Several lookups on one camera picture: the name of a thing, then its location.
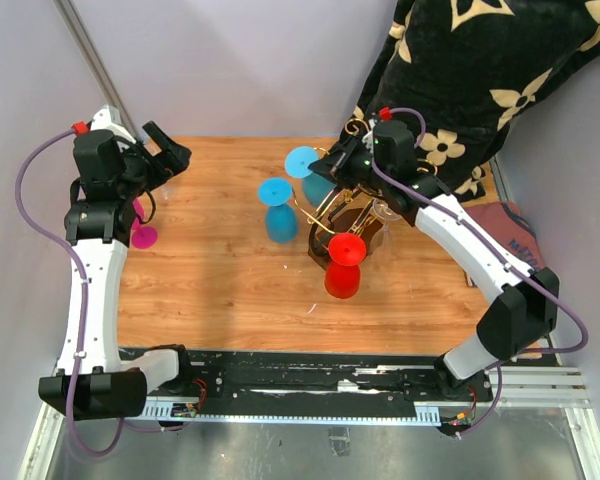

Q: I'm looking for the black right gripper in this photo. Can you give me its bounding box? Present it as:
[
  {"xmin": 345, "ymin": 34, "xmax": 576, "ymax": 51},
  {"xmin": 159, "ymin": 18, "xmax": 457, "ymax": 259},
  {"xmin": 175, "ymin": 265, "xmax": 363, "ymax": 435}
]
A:
[{"xmin": 309, "ymin": 132, "xmax": 391, "ymax": 191}]

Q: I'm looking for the gold wire wine glass rack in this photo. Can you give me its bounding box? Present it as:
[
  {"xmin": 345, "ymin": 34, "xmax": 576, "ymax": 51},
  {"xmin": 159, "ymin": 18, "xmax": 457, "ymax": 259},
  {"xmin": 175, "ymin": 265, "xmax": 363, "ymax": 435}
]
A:
[{"xmin": 303, "ymin": 119, "xmax": 437, "ymax": 269}]

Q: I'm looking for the magenta plastic wine glass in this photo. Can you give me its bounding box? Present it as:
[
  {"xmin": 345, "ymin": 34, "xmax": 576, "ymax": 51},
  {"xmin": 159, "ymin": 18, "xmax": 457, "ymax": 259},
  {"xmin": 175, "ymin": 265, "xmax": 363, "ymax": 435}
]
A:
[{"xmin": 131, "ymin": 200, "xmax": 158, "ymax": 249}]

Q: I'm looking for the maroon t-shirt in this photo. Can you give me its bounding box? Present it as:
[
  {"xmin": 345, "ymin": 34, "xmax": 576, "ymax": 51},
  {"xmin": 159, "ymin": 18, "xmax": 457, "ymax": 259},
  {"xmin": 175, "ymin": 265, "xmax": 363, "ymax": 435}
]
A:
[{"xmin": 466, "ymin": 202, "xmax": 546, "ymax": 270}]

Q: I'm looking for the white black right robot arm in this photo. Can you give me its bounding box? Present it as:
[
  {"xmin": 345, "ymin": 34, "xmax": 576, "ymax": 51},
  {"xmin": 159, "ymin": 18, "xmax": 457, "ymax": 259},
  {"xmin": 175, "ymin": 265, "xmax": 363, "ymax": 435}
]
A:
[{"xmin": 309, "ymin": 120, "xmax": 559, "ymax": 400}]

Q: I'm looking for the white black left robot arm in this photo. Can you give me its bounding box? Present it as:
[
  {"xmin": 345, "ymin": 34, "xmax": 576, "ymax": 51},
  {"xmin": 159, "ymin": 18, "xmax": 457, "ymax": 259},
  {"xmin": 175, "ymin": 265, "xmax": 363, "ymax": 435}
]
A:
[{"xmin": 38, "ymin": 121, "xmax": 194, "ymax": 421}]

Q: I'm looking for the blue wine glass rear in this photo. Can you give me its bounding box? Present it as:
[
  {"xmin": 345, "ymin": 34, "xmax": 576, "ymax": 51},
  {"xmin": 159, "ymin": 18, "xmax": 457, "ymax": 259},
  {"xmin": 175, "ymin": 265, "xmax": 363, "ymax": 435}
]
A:
[{"xmin": 284, "ymin": 146, "xmax": 335, "ymax": 207}]

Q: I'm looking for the blue wine glass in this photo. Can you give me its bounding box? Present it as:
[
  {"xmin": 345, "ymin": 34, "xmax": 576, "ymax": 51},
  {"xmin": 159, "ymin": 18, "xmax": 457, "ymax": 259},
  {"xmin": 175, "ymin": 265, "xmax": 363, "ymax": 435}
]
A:
[
  {"xmin": 258, "ymin": 177, "xmax": 298, "ymax": 244},
  {"xmin": 284, "ymin": 146, "xmax": 335, "ymax": 207}
]

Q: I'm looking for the red plastic wine glass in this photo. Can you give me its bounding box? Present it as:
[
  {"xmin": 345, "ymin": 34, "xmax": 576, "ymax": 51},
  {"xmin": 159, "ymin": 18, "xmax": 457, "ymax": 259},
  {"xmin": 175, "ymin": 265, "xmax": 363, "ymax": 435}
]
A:
[{"xmin": 324, "ymin": 233, "xmax": 367, "ymax": 299}]

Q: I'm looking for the clear wine glass front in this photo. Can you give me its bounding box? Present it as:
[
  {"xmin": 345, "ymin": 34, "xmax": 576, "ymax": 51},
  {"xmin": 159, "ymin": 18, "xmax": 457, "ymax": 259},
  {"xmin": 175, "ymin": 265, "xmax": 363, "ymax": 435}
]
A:
[{"xmin": 370, "ymin": 199, "xmax": 400, "ymax": 253}]

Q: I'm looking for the blue wine glass front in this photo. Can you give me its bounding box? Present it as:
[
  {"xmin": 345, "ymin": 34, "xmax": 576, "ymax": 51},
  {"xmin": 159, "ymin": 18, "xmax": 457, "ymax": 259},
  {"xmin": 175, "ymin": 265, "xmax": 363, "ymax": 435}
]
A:
[{"xmin": 258, "ymin": 177, "xmax": 298, "ymax": 244}]

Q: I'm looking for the aluminium corner profile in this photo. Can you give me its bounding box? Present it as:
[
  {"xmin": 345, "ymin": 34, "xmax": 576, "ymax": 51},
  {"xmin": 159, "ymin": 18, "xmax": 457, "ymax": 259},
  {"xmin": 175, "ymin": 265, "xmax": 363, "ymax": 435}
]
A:
[{"xmin": 53, "ymin": 0, "xmax": 140, "ymax": 138}]

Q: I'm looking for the black floral blanket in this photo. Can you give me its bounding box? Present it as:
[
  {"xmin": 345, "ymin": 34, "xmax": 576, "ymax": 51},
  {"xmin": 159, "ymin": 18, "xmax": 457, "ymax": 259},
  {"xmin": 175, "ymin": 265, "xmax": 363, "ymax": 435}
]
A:
[{"xmin": 341, "ymin": 0, "xmax": 600, "ymax": 202}]

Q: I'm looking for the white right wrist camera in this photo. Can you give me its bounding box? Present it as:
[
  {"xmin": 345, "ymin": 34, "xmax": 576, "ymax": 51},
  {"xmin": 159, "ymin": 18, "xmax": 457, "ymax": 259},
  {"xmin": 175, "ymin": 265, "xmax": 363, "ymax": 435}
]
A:
[{"xmin": 362, "ymin": 107, "xmax": 392, "ymax": 153}]

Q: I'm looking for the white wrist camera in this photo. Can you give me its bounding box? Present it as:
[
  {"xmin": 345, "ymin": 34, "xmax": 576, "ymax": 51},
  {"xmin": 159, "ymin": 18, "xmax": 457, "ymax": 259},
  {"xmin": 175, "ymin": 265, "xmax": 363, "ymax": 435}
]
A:
[
  {"xmin": 362, "ymin": 107, "xmax": 392, "ymax": 153},
  {"xmin": 71, "ymin": 105, "xmax": 139, "ymax": 148}
]

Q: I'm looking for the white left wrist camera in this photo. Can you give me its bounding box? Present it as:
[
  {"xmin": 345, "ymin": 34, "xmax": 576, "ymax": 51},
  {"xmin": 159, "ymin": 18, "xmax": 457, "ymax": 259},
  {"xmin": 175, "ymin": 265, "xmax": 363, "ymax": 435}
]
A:
[{"xmin": 71, "ymin": 105, "xmax": 139, "ymax": 148}]

